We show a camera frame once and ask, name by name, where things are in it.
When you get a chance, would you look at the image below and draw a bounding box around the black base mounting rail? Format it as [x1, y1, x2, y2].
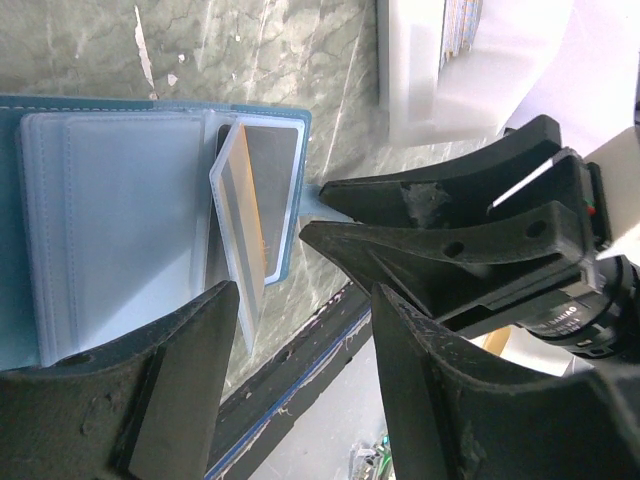
[204, 283, 371, 479]

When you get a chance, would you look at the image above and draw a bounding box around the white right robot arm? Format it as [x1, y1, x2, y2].
[300, 1, 639, 364]

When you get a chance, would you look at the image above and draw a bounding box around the blue card holder wallet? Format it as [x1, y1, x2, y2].
[1, 95, 330, 370]

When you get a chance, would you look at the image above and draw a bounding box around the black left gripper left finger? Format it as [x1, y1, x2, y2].
[1, 281, 239, 479]

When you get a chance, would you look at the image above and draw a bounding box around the white card tray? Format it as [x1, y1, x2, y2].
[376, 1, 573, 147]

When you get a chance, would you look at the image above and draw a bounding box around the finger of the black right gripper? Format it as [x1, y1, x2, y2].
[320, 115, 583, 229]
[300, 201, 590, 320]

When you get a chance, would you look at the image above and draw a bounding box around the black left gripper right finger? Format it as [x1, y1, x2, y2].
[372, 284, 639, 479]

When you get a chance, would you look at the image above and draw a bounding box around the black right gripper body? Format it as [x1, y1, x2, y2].
[438, 149, 638, 360]

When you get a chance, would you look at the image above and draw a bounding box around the gold magnetic stripe card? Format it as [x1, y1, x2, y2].
[209, 123, 266, 354]

